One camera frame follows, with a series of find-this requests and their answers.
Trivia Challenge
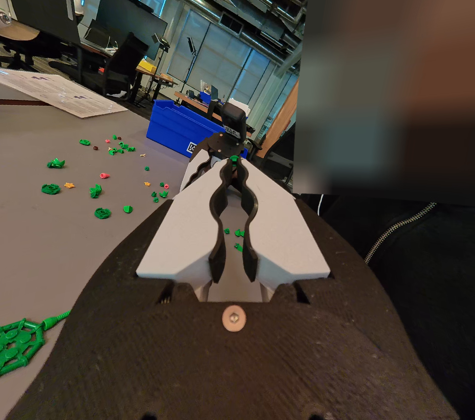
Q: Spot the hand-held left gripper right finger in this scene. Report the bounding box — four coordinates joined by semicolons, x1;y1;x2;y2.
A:
237;160;331;302

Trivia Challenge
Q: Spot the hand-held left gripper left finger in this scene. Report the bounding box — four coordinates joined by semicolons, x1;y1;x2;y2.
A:
136;160;231;302

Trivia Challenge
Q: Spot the black office chair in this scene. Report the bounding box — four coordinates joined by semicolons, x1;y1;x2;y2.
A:
252;123;296;184
0;40;75;73
102;31;149;102

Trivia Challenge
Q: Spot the black tripod light stand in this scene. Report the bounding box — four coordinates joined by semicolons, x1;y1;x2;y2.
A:
183;37;199;95
150;34;171;95

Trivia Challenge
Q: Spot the laminated paper sheet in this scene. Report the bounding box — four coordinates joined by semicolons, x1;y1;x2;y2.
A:
0;69;129;119

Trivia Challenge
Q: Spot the large black monitor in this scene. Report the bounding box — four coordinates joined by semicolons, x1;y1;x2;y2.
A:
91;0;168;61

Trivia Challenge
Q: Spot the open laptop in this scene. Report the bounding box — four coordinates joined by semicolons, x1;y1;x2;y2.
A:
84;18;112;48

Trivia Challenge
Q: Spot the green web piece with stem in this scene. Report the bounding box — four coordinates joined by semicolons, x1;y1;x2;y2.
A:
0;310;71;378

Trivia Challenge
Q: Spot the white book stand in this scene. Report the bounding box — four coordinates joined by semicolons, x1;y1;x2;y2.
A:
0;8;40;43

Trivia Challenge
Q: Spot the wooden post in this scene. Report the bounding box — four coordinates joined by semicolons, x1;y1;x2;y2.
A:
256;81;300;159

